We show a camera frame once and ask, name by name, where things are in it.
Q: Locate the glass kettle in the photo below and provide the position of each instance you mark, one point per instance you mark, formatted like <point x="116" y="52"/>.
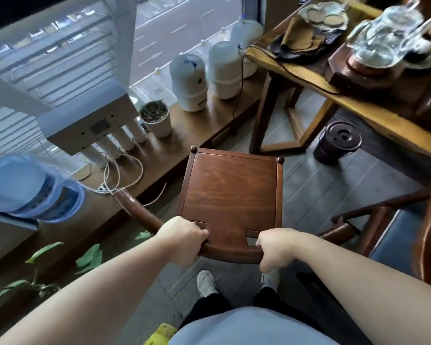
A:
<point x="380" y="43"/>

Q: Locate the white louvered shutter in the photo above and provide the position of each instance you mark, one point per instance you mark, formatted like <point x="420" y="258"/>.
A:
<point x="57" y="50"/>

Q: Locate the person's left hand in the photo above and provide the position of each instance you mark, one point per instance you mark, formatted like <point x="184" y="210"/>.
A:
<point x="181" y="240"/>

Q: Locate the brown cloth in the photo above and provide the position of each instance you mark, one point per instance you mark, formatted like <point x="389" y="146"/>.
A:
<point x="298" y="35"/>

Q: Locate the wooden table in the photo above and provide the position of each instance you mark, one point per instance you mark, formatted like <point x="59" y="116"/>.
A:
<point x="380" y="118"/>

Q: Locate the wooden window ledge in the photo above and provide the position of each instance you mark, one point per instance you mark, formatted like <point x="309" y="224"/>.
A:
<point x="186" y="125"/>

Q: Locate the dark blue seat cushion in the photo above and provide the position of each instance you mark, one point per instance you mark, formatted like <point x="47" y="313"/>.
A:
<point x="395" y="244"/>

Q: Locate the blue water jug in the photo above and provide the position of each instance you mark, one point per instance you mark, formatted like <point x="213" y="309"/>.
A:
<point x="21" y="186"/>

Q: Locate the pale dish with coasters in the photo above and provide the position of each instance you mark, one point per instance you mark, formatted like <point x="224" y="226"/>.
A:
<point x="323" y="16"/>

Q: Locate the wooden chair bare seat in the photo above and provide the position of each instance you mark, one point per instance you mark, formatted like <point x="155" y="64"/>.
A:
<point x="233" y="190"/>

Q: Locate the white sneaker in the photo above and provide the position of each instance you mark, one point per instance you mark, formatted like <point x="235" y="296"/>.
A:
<point x="206" y="283"/>
<point x="271" y="282"/>

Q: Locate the person's right hand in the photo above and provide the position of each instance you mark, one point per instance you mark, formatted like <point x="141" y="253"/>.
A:
<point x="280" y="247"/>

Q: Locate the person's right forearm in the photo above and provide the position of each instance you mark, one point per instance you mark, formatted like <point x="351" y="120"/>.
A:
<point x="373" y="291"/>

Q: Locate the person's left forearm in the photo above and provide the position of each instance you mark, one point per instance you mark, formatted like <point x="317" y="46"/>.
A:
<point x="93" y="305"/>

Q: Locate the black lidded bucket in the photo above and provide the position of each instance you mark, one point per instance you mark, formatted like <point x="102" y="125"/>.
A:
<point x="334" y="147"/>

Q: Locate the yellow green pouch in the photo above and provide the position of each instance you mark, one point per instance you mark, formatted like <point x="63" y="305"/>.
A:
<point x="161" y="335"/>

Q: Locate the white pot dried plant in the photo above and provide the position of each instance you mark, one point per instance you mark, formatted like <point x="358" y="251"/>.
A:
<point x="159" y="123"/>

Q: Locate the white water tank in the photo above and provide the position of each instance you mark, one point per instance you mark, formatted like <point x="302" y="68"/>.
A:
<point x="249" y="39"/>
<point x="188" y="82"/>
<point x="224" y="68"/>

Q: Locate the white water purifier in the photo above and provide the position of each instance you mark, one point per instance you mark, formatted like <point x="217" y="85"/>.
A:
<point x="89" y="122"/>

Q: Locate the white shirt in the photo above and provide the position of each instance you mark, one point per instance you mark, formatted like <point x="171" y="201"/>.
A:
<point x="255" y="326"/>

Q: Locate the black trousers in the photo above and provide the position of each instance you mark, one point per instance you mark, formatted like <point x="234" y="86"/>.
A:
<point x="208" y="305"/>

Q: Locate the black plate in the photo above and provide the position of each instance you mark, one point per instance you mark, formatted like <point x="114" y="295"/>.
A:
<point x="309" y="57"/>

